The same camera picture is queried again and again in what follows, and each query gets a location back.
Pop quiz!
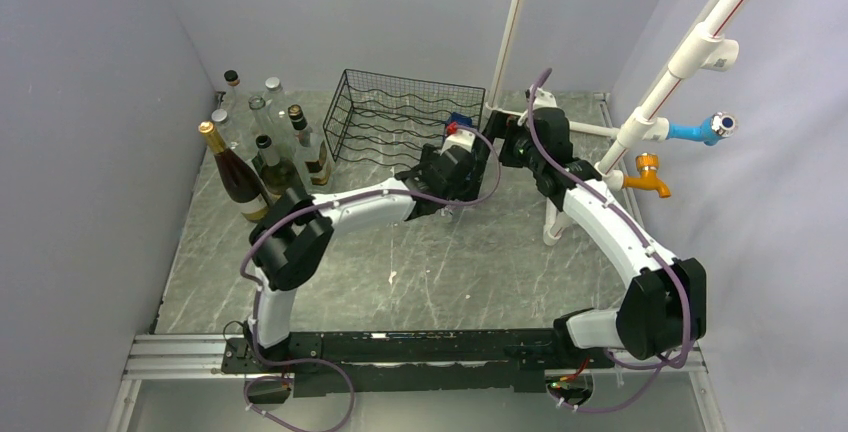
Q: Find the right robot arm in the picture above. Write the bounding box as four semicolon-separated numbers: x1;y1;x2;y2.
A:
483;107;707;367

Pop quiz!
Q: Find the dark wine bottle gold cap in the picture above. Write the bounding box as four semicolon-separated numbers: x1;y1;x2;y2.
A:
198;121;270;223

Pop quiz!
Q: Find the clear bottle silver cap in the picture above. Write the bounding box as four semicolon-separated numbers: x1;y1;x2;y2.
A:
264;76;288;125

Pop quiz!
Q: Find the bottle black gold cap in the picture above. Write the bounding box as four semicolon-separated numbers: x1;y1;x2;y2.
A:
286;104;334;186

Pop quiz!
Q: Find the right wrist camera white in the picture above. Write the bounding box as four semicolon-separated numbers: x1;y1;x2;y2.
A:
525;88;558;110

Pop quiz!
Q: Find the white pvc pipe frame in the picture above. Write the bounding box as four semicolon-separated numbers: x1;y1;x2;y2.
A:
483;0;796;248

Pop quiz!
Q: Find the clear bottle blue medallion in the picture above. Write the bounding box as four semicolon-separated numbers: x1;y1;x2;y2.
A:
223;69;254;133

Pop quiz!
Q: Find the black wire wine rack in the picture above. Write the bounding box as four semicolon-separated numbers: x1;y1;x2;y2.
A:
323;69;486;191

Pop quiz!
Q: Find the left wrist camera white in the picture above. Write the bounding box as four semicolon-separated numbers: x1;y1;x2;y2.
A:
441;122;476;153

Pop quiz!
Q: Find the clear bottle dark neck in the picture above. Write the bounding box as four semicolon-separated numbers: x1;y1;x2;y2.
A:
210;108;255;162

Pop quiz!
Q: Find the blue tinted clear bottle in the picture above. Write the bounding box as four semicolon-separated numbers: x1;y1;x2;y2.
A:
248;95;294;158

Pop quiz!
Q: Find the orange faucet tap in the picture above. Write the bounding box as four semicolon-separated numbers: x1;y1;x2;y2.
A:
622;153;672;199

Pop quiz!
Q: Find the blue square dash bottle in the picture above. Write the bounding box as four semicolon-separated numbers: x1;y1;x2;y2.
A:
439;112;473;222

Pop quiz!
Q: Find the blue faucet tap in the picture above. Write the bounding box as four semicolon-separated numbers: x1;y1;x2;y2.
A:
666;112;738;146

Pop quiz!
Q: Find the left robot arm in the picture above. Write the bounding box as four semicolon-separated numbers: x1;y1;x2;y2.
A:
240;139;491;372

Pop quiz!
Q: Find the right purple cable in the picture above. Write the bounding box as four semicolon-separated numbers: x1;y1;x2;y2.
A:
526;67;694;416

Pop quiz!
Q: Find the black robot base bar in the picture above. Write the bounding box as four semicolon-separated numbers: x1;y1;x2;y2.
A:
221;328;613;398

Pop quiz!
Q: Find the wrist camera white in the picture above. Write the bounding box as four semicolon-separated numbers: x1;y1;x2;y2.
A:
441;122;476;153
525;88;558;110

